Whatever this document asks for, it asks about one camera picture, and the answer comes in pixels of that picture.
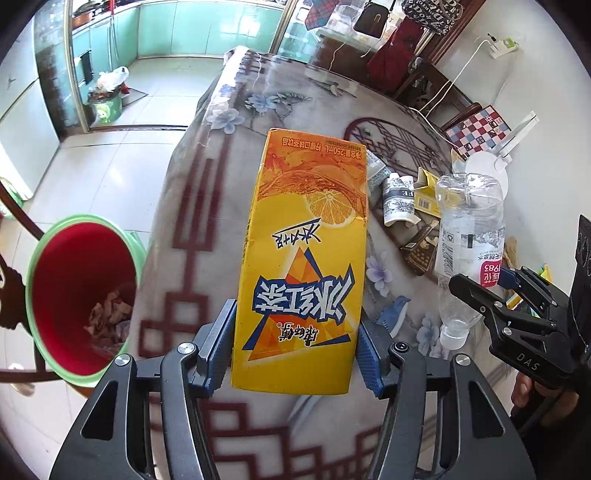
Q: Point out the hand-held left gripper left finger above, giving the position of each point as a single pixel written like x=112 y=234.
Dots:
x=221 y=341

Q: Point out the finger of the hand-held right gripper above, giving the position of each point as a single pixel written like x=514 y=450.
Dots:
x=535 y=293
x=489 y=307

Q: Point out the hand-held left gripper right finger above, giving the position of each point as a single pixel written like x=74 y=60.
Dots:
x=369 y=360

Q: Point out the clear plastic bottle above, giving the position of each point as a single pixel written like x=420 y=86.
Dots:
x=466 y=230

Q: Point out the pink white paper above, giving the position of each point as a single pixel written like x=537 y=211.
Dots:
x=111 y=314

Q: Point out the yellow drink carton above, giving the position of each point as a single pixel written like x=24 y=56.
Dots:
x=300 y=230

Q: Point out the red bin with green rim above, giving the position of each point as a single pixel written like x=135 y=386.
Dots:
x=78 y=258

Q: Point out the black shoulder bag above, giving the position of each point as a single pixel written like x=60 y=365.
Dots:
x=374 y=21

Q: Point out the person's right hand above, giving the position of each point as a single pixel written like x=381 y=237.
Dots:
x=524 y=394

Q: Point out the colourful block toy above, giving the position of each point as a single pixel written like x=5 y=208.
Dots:
x=516 y=301

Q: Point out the blue white wrapper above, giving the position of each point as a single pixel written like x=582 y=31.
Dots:
x=395 y=314

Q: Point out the open yellow cardboard box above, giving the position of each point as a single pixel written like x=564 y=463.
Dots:
x=427 y=196

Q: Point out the white desk lamp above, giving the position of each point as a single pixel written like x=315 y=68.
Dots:
x=485 y=166

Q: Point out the crushed patterned paper cup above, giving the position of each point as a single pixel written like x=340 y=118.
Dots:
x=399 y=201

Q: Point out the checkered seat cushion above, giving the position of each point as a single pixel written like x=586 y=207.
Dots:
x=478 y=129

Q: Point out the white green snack wrapper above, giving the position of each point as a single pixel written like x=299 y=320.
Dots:
x=376 y=168

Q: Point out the dark wooden chair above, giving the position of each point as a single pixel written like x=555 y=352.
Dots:
x=434 y=87

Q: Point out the white power strip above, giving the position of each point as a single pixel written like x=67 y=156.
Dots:
x=503 y=46

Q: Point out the green kitchen bin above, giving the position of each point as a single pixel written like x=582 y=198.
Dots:
x=106 y=108

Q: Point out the dark red cloth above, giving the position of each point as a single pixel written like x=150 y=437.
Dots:
x=397 y=55

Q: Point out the white plastic bag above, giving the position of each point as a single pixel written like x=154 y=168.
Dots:
x=113 y=78

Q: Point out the letter print tote bag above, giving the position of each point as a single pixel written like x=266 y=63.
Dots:
x=431 y=16

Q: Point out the white refrigerator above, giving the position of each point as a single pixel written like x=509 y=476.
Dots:
x=23 y=101

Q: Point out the teal lower cabinets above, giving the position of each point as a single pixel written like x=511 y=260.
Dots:
x=184 y=27

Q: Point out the glass sliding door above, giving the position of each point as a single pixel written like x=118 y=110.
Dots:
x=55 y=69

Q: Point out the plaid towel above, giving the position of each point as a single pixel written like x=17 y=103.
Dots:
x=323 y=13

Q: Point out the orange pot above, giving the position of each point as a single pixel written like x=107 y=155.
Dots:
x=83 y=13

